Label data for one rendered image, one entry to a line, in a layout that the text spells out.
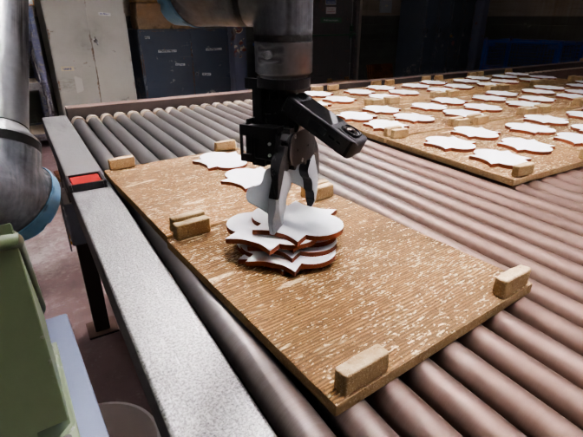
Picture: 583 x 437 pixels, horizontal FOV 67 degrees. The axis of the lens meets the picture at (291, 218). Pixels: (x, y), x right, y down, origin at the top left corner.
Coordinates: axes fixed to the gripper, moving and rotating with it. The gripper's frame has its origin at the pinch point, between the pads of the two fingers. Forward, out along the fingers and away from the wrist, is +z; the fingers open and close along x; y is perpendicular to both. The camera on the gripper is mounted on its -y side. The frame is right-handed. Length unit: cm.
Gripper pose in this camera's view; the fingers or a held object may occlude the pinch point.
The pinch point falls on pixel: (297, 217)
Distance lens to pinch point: 65.9
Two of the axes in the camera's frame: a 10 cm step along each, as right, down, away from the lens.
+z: 0.0, 9.1, 4.2
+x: -5.0, 3.6, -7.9
